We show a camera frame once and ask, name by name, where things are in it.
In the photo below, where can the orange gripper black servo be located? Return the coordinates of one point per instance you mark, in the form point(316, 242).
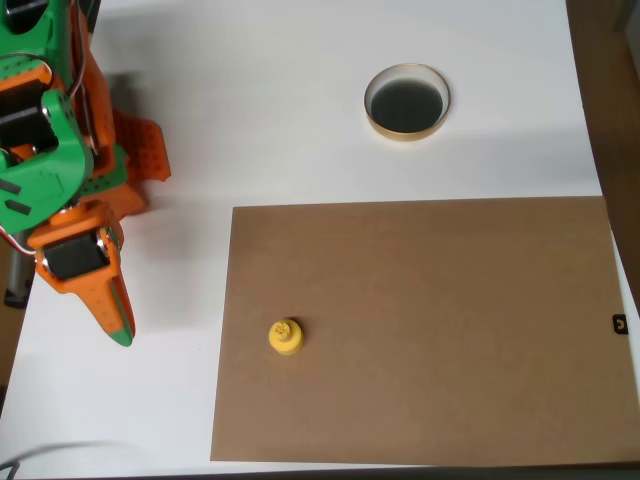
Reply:
point(75, 261)

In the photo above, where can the small yellow peg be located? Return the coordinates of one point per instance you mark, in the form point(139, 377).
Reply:
point(285, 340)

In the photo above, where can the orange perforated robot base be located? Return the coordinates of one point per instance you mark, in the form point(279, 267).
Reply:
point(147, 150)

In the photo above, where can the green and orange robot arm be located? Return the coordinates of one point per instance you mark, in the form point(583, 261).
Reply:
point(40, 175)

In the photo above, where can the round gold-rimmed dish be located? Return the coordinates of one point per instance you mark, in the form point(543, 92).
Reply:
point(407, 107)

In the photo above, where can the brown rectangular board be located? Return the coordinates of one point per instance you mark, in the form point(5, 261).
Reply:
point(425, 330)

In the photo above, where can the small black clip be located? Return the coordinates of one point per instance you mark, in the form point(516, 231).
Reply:
point(619, 324)

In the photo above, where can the metal table clamp post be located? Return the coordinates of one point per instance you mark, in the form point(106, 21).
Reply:
point(16, 280)

